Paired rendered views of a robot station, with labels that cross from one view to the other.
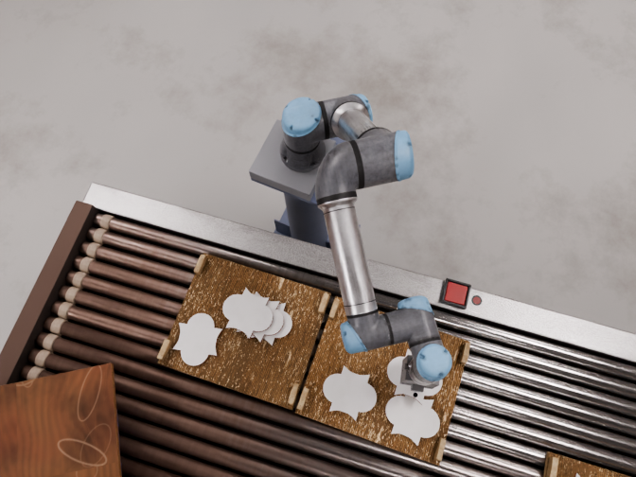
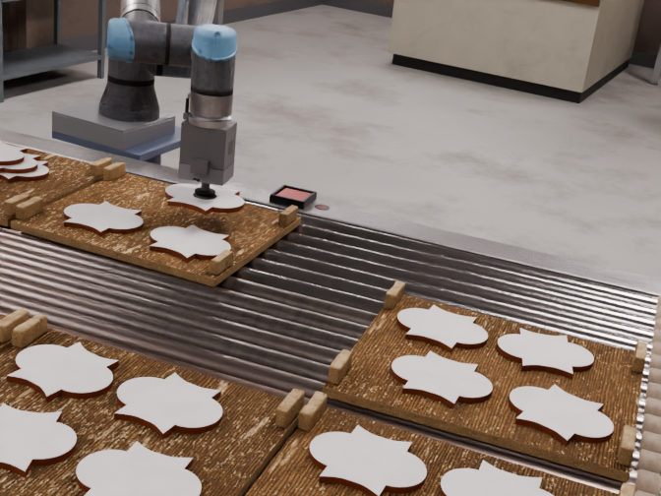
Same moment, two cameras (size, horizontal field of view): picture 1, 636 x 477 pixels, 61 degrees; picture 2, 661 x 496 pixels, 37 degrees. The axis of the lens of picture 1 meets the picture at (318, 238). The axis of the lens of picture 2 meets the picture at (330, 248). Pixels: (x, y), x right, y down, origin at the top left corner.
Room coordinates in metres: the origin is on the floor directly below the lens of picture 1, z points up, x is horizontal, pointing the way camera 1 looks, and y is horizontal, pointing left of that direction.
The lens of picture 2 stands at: (-1.55, -0.44, 1.62)
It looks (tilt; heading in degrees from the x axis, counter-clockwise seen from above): 22 degrees down; 358
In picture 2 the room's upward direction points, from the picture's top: 7 degrees clockwise
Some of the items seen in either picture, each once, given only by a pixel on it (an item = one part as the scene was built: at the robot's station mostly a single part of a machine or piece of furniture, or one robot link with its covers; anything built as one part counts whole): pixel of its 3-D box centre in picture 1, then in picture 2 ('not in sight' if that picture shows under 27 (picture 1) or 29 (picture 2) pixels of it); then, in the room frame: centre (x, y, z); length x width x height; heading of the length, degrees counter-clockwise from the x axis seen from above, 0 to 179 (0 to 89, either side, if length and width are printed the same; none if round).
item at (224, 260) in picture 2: (440, 449); (221, 262); (-0.04, -0.30, 0.95); 0.06 x 0.02 x 0.03; 159
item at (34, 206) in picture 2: (303, 398); (30, 208); (0.10, 0.06, 0.95); 0.06 x 0.02 x 0.03; 159
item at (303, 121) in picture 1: (303, 123); (136, 48); (0.90, 0.03, 1.08); 0.13 x 0.12 x 0.14; 101
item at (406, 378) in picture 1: (418, 376); (204, 148); (0.14, -0.24, 1.09); 0.10 x 0.09 x 0.16; 168
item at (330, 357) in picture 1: (384, 377); (162, 222); (0.16, -0.17, 0.93); 0.41 x 0.35 x 0.02; 69
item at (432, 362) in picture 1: (431, 362); (213, 59); (0.15, -0.25, 1.24); 0.09 x 0.08 x 0.11; 11
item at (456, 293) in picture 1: (455, 293); (293, 197); (0.39, -0.41, 0.92); 0.06 x 0.06 x 0.01; 71
